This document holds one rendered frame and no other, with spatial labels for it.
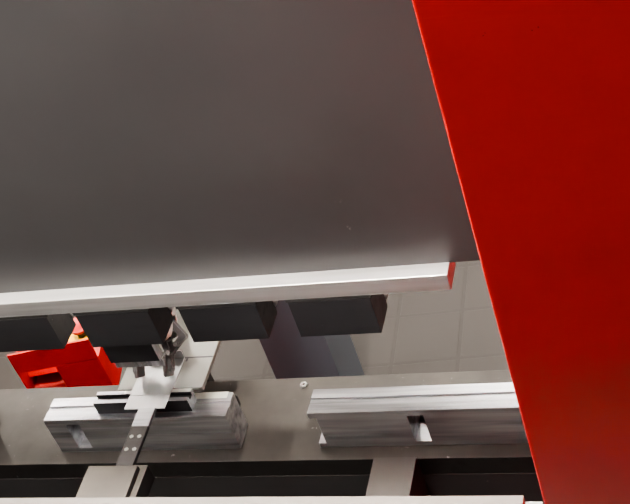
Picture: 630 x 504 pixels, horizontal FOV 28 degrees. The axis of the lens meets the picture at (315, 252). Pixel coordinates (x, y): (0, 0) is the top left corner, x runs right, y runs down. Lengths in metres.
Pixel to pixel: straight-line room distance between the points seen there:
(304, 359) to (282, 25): 1.96
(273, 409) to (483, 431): 0.44
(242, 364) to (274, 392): 1.41
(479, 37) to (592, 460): 0.53
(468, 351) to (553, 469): 2.32
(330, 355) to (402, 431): 1.10
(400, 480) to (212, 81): 0.93
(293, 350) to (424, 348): 0.52
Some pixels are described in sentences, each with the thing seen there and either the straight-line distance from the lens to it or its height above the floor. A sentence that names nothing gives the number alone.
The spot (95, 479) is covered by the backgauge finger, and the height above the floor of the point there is 1.03.
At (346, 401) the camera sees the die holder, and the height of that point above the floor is 0.97.
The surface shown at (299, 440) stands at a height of 0.87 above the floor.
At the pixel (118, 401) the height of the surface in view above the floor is 1.00.
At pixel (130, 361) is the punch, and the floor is 1.10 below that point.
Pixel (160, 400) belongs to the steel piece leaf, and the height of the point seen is 1.00.
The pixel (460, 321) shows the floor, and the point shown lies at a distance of 3.78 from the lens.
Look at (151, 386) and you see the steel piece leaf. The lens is 2.42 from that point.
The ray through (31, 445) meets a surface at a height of 0.88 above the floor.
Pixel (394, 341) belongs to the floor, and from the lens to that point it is 3.78.
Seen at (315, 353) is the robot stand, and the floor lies 0.32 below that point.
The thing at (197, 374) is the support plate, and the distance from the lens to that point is 2.40.
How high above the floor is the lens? 2.57
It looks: 38 degrees down
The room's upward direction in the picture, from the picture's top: 20 degrees counter-clockwise
